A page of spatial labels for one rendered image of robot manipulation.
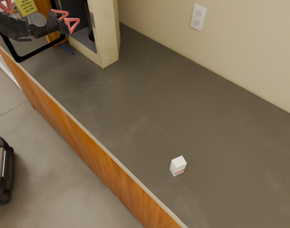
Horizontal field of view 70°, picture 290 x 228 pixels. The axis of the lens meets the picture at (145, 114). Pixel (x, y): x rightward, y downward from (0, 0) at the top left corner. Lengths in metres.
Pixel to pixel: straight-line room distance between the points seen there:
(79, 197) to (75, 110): 0.96
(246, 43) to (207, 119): 0.39
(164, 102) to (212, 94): 0.24
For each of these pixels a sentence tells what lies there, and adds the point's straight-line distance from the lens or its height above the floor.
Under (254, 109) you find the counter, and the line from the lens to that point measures 1.07.
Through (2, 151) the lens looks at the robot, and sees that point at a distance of 1.93.
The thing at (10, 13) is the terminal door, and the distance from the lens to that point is 1.17.
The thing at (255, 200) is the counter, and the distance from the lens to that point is 0.84.
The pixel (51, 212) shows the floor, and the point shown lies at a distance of 1.83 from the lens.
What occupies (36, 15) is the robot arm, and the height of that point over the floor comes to 1.26.
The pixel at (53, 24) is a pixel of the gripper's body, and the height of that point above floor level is 1.19.
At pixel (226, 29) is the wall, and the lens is 1.10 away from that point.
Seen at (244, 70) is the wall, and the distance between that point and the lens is 1.14.
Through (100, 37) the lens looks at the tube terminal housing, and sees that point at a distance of 1.07.
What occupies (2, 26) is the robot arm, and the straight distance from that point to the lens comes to 0.98.
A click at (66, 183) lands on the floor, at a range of 1.87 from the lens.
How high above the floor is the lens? 1.66
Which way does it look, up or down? 51 degrees down
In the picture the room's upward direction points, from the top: 1 degrees clockwise
